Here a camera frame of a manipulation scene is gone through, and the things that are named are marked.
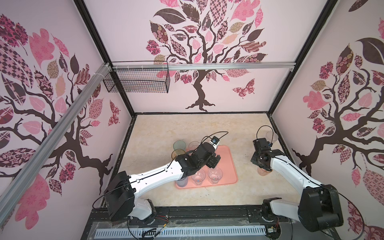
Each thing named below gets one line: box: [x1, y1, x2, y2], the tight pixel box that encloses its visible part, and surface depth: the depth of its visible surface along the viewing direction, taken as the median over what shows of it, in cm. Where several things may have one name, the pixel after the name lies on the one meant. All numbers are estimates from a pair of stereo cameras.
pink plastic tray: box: [174, 145, 238, 190], surface depth 87 cm
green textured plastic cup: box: [173, 140, 186, 151], surface depth 92 cm
